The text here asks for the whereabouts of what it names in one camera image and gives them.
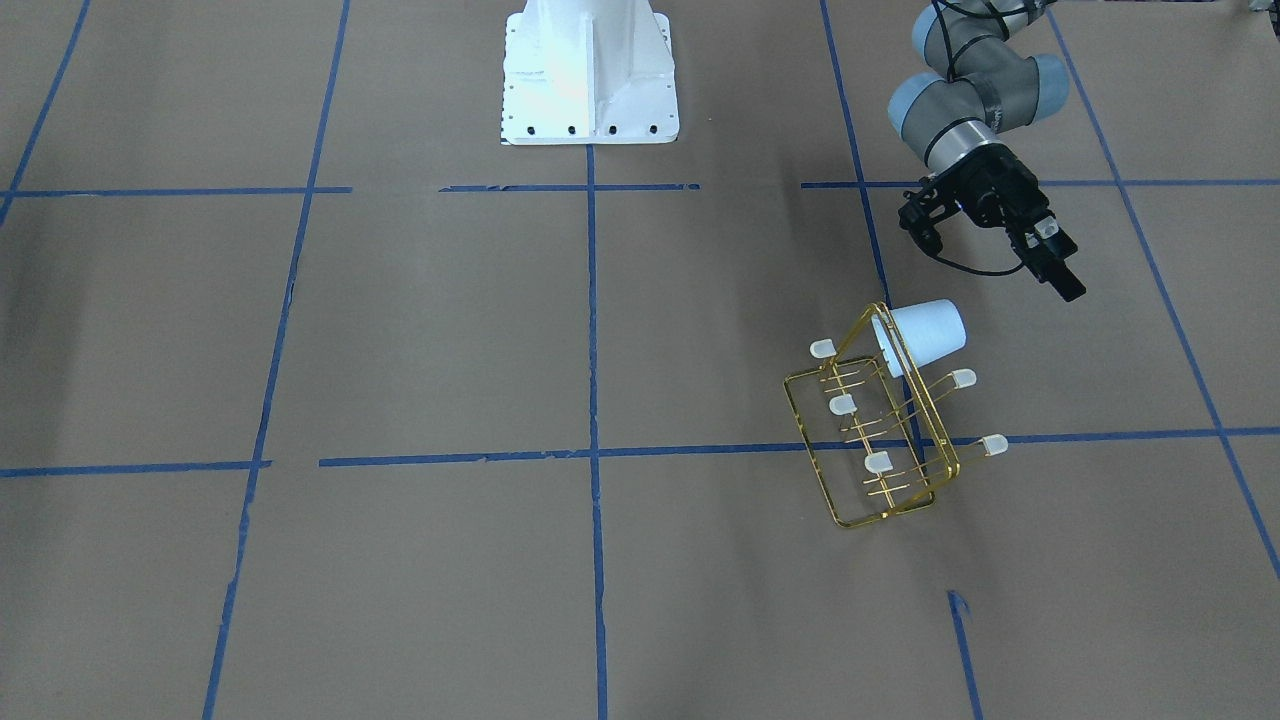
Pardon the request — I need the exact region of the gold wire cup holder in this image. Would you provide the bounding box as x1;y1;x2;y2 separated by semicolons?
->
783;302;1011;529

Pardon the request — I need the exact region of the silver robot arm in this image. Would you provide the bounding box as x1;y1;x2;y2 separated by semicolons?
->
887;1;1085;302

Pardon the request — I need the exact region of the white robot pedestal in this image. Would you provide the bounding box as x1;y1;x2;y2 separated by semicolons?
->
499;1;680;146

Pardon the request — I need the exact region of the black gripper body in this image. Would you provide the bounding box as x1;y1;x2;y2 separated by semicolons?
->
918;143;1050;233

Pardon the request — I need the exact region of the light blue plastic cup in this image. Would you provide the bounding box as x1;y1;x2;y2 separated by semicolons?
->
870;299;968;378

